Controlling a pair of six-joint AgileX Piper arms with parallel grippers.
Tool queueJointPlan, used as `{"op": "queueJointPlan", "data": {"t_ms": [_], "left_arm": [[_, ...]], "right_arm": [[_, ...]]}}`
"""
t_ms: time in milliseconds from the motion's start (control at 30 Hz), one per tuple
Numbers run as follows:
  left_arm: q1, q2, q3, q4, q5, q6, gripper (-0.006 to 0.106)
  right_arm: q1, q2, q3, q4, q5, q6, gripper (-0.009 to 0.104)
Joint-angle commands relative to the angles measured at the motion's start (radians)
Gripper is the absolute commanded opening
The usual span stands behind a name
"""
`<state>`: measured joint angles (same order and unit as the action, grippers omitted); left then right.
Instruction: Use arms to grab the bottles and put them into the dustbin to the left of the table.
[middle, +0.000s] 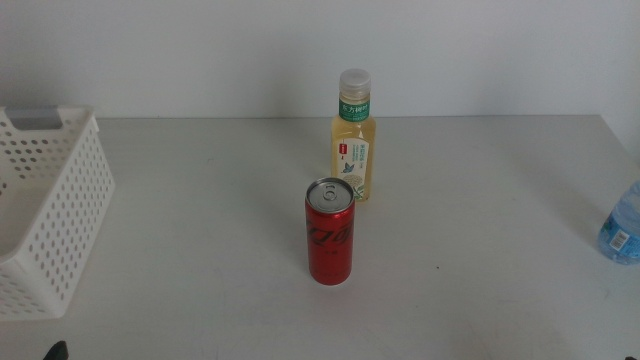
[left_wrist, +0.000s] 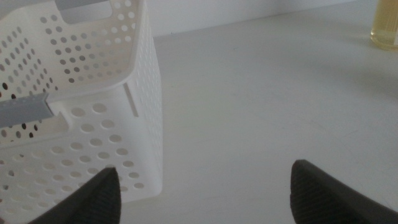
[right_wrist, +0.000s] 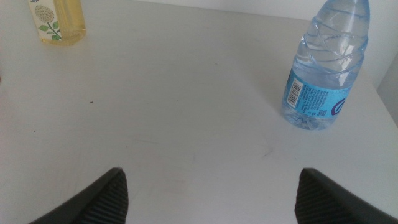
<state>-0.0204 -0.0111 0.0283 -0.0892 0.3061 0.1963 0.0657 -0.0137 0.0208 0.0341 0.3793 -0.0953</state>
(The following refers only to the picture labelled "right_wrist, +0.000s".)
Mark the blue label water bottle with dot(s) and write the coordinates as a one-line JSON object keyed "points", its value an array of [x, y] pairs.
{"points": [[323, 74]]}

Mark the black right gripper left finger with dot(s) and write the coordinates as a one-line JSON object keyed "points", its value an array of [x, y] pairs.
{"points": [[102, 202]]}

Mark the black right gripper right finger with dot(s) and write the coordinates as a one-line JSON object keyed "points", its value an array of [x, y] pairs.
{"points": [[323, 202]]}

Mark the yellow tea bottle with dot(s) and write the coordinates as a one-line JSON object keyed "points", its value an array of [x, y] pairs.
{"points": [[70, 21]]}

